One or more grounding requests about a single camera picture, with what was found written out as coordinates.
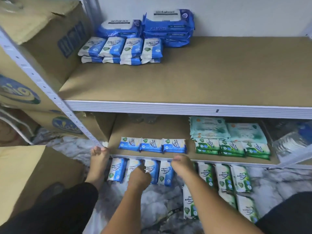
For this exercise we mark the person's right leg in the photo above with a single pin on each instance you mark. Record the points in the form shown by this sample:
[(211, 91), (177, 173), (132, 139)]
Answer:
[(287, 214)]

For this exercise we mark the group of green pine packets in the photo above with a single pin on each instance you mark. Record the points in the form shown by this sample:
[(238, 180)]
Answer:
[(224, 178)]

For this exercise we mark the person's left foot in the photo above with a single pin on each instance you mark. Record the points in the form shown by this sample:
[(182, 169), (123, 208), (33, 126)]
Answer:
[(97, 163)]

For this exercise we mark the plain cardboard box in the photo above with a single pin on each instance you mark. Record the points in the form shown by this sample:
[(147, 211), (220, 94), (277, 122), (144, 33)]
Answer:
[(24, 178)]

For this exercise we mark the person's right hand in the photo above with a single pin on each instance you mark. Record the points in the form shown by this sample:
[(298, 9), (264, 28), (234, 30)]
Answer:
[(184, 165)]

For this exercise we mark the group of blue wipe packets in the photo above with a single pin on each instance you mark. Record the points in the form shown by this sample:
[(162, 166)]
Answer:
[(112, 46)]

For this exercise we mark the person's left hand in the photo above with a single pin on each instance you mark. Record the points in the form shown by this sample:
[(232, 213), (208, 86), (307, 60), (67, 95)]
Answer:
[(139, 178)]

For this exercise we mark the person's left forearm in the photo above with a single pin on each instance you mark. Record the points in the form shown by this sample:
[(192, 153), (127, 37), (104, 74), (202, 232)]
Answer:
[(126, 212)]

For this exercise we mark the person's right forearm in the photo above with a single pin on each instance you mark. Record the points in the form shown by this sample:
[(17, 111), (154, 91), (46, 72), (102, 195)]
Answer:
[(219, 209)]

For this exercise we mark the clear plastic bottles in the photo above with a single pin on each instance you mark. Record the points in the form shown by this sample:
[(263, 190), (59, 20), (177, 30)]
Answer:
[(141, 117)]

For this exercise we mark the water bottles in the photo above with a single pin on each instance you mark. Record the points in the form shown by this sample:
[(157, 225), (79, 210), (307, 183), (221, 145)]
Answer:
[(292, 139)]

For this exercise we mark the grey metal shelf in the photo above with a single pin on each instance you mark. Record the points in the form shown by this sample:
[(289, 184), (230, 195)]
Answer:
[(195, 108)]

